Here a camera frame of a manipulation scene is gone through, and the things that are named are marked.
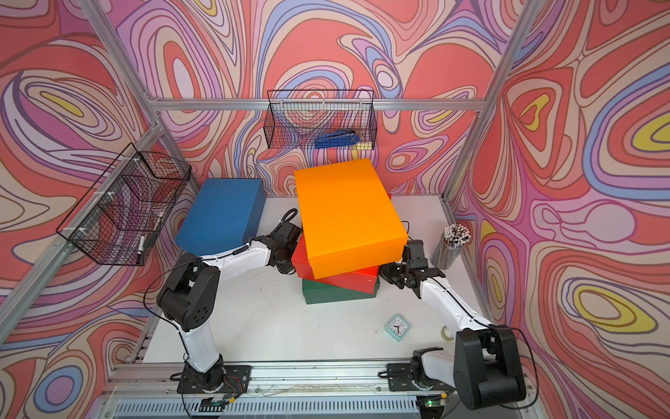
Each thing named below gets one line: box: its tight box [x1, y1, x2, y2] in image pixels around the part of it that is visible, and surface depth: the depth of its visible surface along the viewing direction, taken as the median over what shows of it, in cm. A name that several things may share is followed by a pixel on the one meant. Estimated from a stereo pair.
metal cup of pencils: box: [430, 223, 472, 270], surface depth 86 cm
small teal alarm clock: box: [384, 314, 411, 344], surface depth 82 cm
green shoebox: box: [301, 276, 381, 305], surface depth 82 cm
